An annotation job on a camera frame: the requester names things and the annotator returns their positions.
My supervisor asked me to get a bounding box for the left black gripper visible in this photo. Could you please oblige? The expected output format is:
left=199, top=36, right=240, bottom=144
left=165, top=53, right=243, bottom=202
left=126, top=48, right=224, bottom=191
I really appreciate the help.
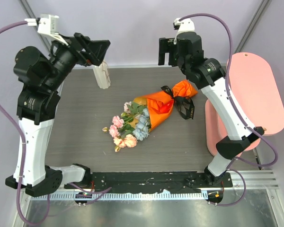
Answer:
left=44, top=33, right=110, bottom=91

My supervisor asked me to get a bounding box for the black ribbon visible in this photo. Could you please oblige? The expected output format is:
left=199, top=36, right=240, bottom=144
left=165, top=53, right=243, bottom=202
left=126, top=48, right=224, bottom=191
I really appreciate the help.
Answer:
left=161, top=86, right=195, bottom=120

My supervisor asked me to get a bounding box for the orange wrapping paper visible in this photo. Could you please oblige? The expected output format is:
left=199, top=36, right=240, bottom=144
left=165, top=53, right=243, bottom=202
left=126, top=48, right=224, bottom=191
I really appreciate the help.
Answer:
left=135, top=80, right=198, bottom=130

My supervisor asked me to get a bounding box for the artificial flower bunch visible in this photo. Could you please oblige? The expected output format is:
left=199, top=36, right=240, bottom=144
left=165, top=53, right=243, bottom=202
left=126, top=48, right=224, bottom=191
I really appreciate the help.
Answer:
left=102, top=98, right=151, bottom=152

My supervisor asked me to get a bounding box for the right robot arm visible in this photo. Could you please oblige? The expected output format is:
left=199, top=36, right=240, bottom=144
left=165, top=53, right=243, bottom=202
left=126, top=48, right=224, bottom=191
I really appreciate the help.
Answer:
left=158, top=32, right=264, bottom=187

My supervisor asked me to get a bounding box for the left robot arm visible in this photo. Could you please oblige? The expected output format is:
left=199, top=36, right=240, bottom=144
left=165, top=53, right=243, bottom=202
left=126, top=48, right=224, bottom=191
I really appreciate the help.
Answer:
left=5, top=33, right=110, bottom=197

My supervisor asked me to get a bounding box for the white ribbed vase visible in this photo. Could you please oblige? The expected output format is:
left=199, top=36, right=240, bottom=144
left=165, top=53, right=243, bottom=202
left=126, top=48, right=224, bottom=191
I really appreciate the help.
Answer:
left=93, top=61, right=111, bottom=89

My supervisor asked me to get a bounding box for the pink two-tier shelf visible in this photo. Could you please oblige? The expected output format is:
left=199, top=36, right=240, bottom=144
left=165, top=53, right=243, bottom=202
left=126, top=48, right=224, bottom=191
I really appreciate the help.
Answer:
left=204, top=52, right=284, bottom=156

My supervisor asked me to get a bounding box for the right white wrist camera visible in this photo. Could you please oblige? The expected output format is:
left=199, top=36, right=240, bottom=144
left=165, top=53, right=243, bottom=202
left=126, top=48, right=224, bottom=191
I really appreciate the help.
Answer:
left=173, top=18, right=195, bottom=36

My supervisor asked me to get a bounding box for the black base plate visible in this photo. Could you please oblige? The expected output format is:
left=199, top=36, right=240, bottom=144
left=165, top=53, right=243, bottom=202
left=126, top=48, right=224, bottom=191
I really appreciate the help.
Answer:
left=63, top=170, right=233, bottom=195

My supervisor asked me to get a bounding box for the aluminium rail frame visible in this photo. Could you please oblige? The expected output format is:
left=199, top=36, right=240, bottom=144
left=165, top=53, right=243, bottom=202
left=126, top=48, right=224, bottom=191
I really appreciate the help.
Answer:
left=14, top=170, right=284, bottom=227

